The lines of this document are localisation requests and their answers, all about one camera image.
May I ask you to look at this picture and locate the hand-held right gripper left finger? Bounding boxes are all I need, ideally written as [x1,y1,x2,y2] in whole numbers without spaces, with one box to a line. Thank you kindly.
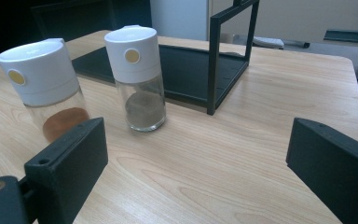
[23,117,109,224]

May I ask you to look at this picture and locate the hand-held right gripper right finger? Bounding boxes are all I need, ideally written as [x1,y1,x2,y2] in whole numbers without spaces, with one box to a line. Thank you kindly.
[285,117,358,224]

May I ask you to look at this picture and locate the spice jar with red-brown powder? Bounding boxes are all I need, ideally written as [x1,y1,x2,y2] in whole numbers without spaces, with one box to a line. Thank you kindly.
[0,37,91,144]

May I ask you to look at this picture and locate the spice jar with grey powder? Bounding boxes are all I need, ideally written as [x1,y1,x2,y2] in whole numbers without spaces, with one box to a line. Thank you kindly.
[103,24,167,133]

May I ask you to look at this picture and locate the black metal rack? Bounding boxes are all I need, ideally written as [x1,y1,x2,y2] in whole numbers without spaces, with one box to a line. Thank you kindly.
[72,0,260,116]

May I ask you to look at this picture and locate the dark flat tray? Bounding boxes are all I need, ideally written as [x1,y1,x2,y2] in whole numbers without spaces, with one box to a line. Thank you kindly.
[324,28,358,44]

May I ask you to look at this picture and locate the white panel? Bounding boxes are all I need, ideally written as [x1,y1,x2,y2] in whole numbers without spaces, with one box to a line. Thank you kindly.
[150,0,209,41]

